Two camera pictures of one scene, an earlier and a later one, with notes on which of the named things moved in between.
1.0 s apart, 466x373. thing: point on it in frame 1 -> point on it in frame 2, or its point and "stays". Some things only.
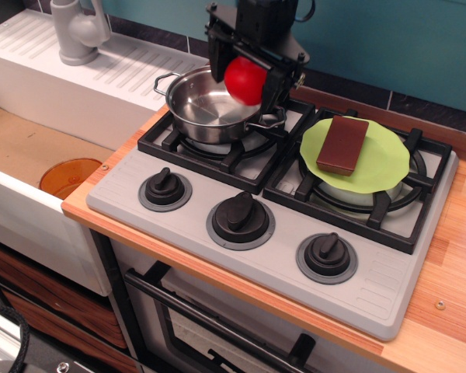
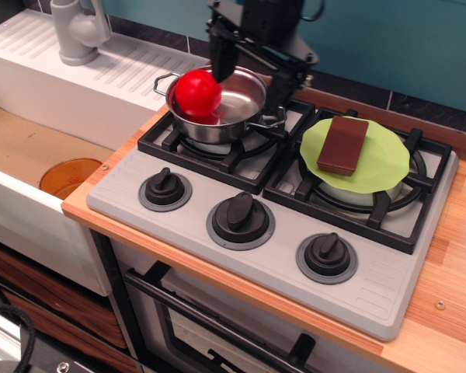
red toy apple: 245,80 -> 196,92
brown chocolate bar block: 342,144 stays
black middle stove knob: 241,223 stays
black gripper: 264,29 stays
